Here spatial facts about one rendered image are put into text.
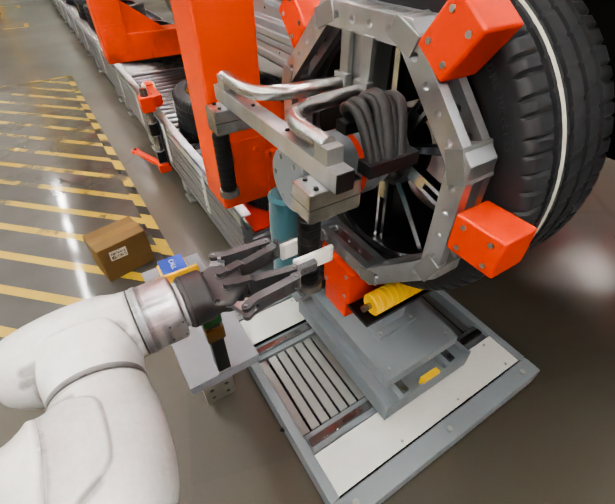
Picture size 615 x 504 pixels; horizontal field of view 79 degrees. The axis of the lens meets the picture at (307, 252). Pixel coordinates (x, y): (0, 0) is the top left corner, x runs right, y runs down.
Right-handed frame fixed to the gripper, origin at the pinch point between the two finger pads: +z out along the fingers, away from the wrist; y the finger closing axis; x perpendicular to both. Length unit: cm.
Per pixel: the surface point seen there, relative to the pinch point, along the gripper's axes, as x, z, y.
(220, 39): 18, 13, -60
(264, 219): -56, 29, -80
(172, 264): -35, -15, -49
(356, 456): -75, 10, 11
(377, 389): -68, 25, 0
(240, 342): -37.8, -8.9, -16.4
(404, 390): -65, 30, 6
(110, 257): -70, -32, -109
